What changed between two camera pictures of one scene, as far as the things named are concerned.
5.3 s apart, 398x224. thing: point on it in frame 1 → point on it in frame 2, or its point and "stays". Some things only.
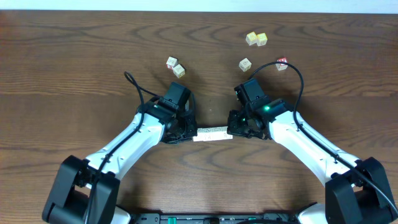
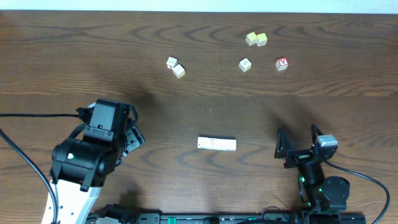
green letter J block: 201,135 → 202,142
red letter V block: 282,66 stays
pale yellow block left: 251,38 stays
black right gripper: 233,128 → 298,156
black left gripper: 185,131 → 134,139
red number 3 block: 171,62 stays
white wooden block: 218,133 → 221,144
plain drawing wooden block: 245,65 stays
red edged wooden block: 223,133 → 231,145
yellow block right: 261,39 stays
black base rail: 209,218 stays
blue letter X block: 208,134 → 212,144
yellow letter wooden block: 178,71 stays
